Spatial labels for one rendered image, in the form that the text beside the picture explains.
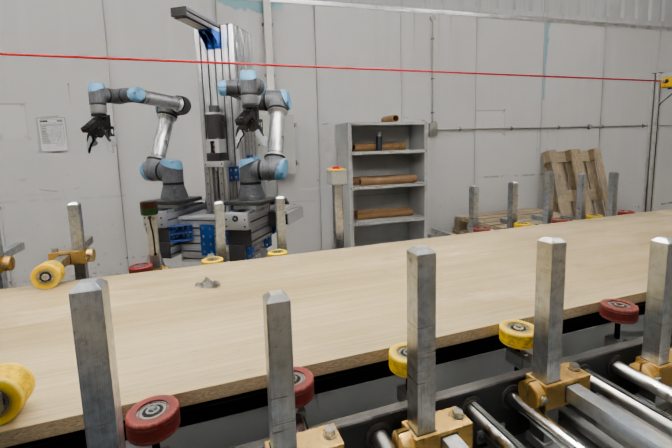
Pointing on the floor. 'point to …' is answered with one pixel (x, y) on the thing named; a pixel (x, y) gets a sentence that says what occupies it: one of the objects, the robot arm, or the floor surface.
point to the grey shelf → (386, 229)
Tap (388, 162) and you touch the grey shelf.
